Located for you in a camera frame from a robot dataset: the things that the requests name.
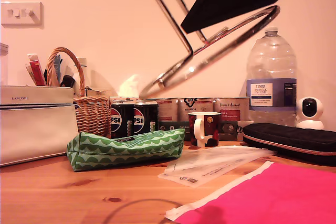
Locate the tissue box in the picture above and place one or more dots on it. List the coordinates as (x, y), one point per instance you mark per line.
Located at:
(126, 99)

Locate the white tube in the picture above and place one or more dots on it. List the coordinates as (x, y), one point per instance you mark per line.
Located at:
(30, 73)

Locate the green wave-patterned pouch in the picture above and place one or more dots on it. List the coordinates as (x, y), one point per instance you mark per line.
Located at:
(118, 150)

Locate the clear plastic container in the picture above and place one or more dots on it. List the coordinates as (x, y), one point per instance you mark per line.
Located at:
(4, 64)

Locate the small white round camera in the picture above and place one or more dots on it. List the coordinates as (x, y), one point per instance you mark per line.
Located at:
(309, 111)

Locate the small white box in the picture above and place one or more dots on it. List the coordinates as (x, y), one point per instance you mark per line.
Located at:
(97, 93)

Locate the white wall light switch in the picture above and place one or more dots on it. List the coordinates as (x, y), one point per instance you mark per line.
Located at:
(22, 14)

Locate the pink plastic mailer bag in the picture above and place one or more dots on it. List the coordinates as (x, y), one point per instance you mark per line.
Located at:
(275, 197)

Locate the black Pepsi can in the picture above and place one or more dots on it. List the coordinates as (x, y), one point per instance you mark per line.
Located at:
(122, 119)
(145, 117)

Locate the blue packet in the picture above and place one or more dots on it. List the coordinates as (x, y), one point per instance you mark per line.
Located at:
(58, 66)

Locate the large clear water bottle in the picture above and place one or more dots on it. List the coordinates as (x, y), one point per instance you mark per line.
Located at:
(273, 58)

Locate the white Lancome toiletry bag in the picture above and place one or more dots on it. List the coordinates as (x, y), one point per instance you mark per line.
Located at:
(34, 129)

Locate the white tissue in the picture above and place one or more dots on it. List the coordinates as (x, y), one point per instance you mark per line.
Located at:
(130, 86)

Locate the red and white box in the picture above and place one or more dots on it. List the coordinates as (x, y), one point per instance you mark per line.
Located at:
(38, 73)

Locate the white bottle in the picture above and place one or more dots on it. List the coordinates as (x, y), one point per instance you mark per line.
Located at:
(81, 72)

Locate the black zip case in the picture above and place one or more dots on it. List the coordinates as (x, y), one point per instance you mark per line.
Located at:
(288, 137)

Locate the clear plastic printed bag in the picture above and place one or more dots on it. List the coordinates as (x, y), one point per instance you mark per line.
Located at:
(210, 163)

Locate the dark red mug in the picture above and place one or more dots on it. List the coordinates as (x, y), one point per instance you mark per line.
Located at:
(210, 129)

